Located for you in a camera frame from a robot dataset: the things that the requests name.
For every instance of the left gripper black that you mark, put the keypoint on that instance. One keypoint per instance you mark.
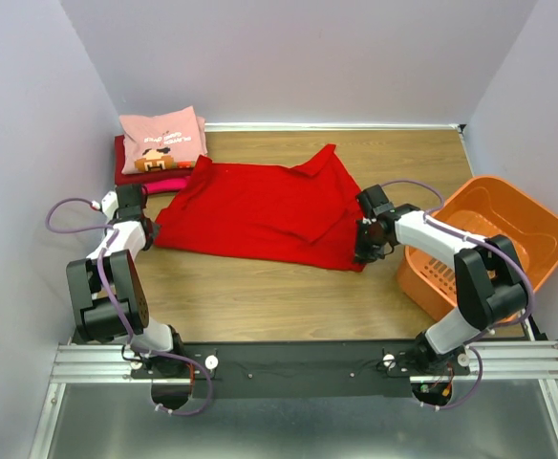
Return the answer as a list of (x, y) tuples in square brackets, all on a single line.
[(131, 197)]

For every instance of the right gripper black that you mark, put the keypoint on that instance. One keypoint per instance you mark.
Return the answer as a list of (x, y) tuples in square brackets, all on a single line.
[(368, 240)]

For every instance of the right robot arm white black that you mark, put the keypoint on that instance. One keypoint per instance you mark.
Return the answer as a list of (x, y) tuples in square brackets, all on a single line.
[(490, 283)]

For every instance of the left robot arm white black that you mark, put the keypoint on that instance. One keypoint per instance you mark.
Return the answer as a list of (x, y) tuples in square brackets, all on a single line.
[(108, 301)]

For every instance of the dark red folded t shirt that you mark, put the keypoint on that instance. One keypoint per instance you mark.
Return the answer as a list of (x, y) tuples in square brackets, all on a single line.
[(141, 178)]

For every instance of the magenta folded t shirt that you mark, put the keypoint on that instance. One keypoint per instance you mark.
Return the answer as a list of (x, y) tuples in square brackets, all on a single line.
[(173, 185)]

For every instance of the pink folded printed t shirt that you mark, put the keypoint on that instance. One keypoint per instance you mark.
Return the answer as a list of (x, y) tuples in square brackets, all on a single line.
[(160, 143)]

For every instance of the orange plastic laundry basket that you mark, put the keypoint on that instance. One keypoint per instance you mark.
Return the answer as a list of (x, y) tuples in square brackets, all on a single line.
[(488, 206)]

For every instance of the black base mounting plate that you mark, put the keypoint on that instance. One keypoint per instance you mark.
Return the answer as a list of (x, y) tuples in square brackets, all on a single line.
[(302, 369)]

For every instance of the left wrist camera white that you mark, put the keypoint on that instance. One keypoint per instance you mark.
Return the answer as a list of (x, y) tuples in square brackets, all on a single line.
[(108, 205)]

